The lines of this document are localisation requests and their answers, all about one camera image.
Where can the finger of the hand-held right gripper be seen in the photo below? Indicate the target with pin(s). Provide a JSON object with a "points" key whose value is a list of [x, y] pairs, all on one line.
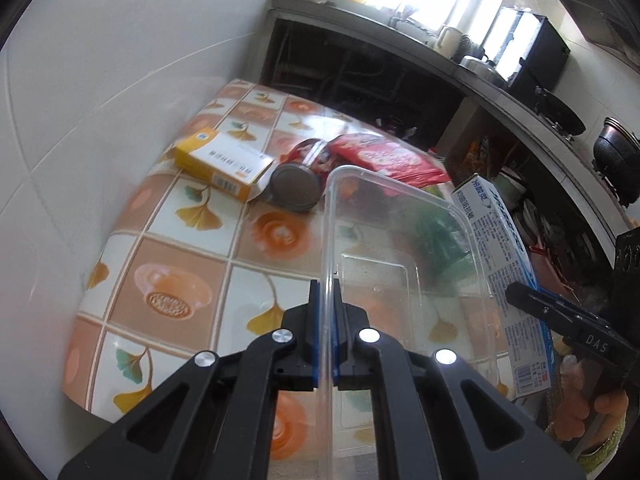
{"points": [[540, 305]]}

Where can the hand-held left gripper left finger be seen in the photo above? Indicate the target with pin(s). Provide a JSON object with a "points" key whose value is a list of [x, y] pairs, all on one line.
{"points": [[314, 345]]}

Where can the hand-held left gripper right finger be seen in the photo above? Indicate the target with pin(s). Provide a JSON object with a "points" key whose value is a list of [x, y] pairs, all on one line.
{"points": [[339, 350]]}

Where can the blue toothpaste box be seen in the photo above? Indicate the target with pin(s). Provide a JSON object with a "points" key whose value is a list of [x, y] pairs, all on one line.
{"points": [[500, 240]]}

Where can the clear plastic container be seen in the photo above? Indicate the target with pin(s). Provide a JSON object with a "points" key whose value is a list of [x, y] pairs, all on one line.
{"points": [[380, 280]]}

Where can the person's right hand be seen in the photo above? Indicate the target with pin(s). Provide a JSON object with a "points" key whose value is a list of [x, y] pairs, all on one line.
{"points": [[600, 415]]}

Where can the green bowl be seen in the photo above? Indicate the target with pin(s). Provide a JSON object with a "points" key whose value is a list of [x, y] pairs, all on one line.
{"points": [[510, 187]]}

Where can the green fluffy garment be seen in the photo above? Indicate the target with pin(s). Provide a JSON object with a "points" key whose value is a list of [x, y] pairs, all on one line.
{"points": [[600, 455]]}

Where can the metal can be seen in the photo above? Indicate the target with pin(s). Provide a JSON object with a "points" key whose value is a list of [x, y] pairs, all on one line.
{"points": [[295, 187]]}

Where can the large black pot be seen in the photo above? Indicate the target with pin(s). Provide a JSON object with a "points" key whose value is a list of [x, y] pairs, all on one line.
{"points": [[615, 150]]}

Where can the orange snack packet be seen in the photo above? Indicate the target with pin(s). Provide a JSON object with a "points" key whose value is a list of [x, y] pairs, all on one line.
{"points": [[477, 152]]}

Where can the black wok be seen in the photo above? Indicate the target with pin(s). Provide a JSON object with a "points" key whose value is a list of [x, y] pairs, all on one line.
{"points": [[560, 110]]}

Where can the red printed snack bag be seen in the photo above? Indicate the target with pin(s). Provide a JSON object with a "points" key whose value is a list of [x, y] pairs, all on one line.
{"points": [[390, 157]]}

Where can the yellow medicine box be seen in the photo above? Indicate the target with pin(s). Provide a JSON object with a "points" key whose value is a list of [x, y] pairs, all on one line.
{"points": [[215, 160]]}

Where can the black countertop oven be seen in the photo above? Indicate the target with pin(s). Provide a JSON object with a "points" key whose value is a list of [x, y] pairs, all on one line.
{"points": [[540, 65]]}

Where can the metal lid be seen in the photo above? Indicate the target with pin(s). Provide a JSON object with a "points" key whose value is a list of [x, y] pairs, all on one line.
{"points": [[477, 67]]}

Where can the white mug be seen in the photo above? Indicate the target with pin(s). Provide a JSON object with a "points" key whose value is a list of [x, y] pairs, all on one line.
{"points": [[447, 42]]}

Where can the range hood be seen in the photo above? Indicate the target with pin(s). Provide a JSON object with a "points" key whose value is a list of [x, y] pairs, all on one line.
{"points": [[590, 5]]}

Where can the concrete kitchen counter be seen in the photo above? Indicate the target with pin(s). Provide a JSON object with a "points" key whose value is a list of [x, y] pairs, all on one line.
{"points": [[360, 30]]}

